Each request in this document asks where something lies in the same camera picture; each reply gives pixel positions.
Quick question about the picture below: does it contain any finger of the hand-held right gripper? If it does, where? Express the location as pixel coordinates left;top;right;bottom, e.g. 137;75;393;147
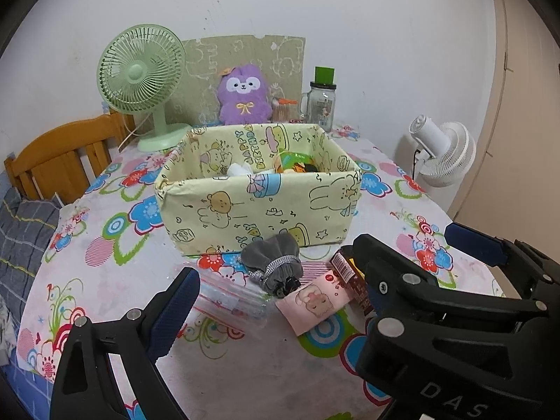
444;222;560;302
351;233;552;359

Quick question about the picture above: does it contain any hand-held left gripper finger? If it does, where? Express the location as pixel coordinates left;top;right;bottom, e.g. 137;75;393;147
50;267;201;420

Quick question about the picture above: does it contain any clear zip bag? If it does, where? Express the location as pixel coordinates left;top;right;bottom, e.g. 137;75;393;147
186;265;270;329

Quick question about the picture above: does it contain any brown snack packet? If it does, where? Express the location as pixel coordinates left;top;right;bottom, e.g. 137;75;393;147
329;247;372;316

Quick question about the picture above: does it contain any pink wipes pack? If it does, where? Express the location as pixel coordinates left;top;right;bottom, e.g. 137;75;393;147
275;270;356;337

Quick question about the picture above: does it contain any grey velvet pouch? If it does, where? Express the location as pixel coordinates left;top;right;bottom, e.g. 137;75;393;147
240;233;304;296

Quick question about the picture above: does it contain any yellow cartoon storage box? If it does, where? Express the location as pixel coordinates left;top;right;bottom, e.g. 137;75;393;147
154;122;363;258

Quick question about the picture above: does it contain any white cloth pouch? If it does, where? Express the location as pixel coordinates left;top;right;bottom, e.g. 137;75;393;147
225;162;255;178

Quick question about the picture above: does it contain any colourful cartoon packet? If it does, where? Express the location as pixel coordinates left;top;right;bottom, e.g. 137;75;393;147
273;151;324;174

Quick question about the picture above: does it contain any white standing fan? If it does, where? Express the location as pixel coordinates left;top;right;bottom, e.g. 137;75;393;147
409;114;477;189

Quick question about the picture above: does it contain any beige wooden door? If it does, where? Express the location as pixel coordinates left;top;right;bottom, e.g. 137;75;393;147
450;0;560;250

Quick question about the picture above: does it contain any grey plaid pillow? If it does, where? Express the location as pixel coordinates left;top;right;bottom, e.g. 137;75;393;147
0;186;62;311

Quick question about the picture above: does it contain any white crumpled blanket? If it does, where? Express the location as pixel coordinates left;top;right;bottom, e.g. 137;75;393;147
0;304;20;366

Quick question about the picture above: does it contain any blue checked bedsheet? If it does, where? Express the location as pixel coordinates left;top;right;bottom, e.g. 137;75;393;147
0;341;55;420

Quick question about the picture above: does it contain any wooden bed headboard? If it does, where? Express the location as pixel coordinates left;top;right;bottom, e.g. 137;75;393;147
4;111;136;206

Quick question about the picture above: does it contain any glass mug jar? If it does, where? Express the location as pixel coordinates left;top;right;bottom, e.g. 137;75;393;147
300;81;338;131

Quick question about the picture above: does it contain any purple plush toy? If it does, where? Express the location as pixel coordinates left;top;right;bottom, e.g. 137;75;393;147
217;64;271;126

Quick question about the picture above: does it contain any clear cotton swab cup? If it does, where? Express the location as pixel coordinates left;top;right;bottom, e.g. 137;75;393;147
271;97;294;122

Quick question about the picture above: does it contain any green desk fan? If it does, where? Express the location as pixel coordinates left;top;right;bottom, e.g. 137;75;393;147
97;24;192;153

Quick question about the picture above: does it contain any cartoon print cardboard panel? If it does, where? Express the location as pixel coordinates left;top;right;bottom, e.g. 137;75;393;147
168;34;306;125

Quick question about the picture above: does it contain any white desk fan cable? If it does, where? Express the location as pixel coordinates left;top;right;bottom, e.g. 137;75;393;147
117;116;141;149

